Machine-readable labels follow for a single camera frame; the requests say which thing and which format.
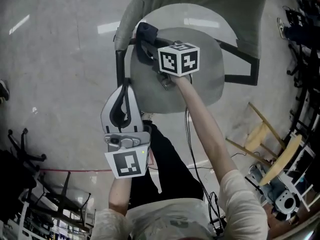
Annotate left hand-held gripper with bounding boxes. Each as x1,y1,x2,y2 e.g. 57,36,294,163
100,83,152,179

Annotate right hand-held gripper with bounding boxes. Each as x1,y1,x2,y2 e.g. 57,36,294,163
134,40,201,91

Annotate dark wiping cloth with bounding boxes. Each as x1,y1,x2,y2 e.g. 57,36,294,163
136,21,159,45

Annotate grey padded chair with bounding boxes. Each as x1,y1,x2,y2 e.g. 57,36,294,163
113,0,268,115

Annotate person's right forearm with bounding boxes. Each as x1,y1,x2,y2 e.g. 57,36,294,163
174,74,239,183

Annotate person's left forearm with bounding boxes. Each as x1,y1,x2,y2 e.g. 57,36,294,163
108,175,133,214

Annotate black office chair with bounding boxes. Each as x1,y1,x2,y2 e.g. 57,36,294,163
0,127,48,200

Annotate person's black trousers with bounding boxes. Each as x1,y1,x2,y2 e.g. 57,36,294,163
126,122,205,209

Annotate person's white shirt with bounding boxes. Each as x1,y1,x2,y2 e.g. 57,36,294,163
89,168,270,240

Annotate round wooden table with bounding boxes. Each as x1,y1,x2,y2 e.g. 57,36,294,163
225,101,304,187

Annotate white round headset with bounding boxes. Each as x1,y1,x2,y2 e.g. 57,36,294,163
273,189,301,222

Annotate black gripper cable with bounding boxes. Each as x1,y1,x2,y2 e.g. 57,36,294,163
184,106,226,236

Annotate black metal desk frame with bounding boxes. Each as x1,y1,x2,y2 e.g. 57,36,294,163
18,170,98,240

